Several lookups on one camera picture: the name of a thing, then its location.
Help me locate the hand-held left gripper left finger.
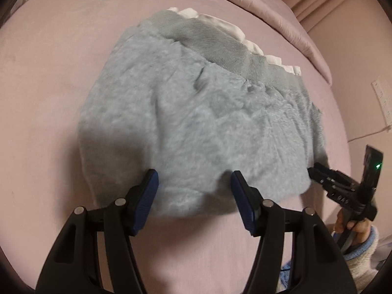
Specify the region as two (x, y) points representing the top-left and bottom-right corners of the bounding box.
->
(36, 169), (159, 294)

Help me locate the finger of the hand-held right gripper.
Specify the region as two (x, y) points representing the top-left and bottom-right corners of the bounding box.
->
(315, 162), (358, 188)
(308, 167), (337, 194)

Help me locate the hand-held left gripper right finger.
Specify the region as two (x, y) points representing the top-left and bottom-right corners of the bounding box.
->
(231, 171), (357, 294)

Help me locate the grey printed sweatshirt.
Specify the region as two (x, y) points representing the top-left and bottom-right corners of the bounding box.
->
(78, 7), (330, 219)

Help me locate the person's right forearm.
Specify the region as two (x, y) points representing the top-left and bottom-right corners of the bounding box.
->
(338, 225), (381, 284)

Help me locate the person's right hand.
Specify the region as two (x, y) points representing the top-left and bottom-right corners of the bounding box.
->
(333, 210), (372, 246)

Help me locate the blue fluffy robe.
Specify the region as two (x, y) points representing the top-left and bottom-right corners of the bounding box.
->
(275, 259), (296, 294)

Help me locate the pink quilted duvet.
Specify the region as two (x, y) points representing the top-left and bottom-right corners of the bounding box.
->
(50, 0), (333, 86)

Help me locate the pink curtain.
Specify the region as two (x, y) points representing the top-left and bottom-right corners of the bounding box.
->
(269, 0), (380, 34)

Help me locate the white cable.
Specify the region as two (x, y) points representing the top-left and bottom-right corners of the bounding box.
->
(349, 124), (392, 141)

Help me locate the white wall socket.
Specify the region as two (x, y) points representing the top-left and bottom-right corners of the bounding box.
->
(371, 76), (392, 127)

